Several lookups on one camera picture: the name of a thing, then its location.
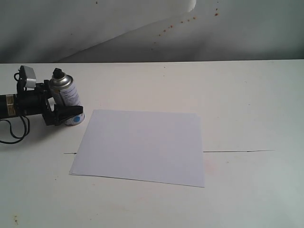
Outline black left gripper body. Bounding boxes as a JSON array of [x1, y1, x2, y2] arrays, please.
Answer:
[[15, 80, 55, 126]]

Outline silver spray can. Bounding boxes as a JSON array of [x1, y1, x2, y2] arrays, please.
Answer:
[[49, 68, 85, 126]]

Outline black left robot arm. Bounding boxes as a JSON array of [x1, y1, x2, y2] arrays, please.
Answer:
[[0, 80, 83, 126]]

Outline white paper sheet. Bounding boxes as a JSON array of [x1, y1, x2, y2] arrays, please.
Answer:
[[70, 110, 204, 187]]

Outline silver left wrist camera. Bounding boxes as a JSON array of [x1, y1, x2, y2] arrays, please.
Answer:
[[19, 66, 36, 89]]

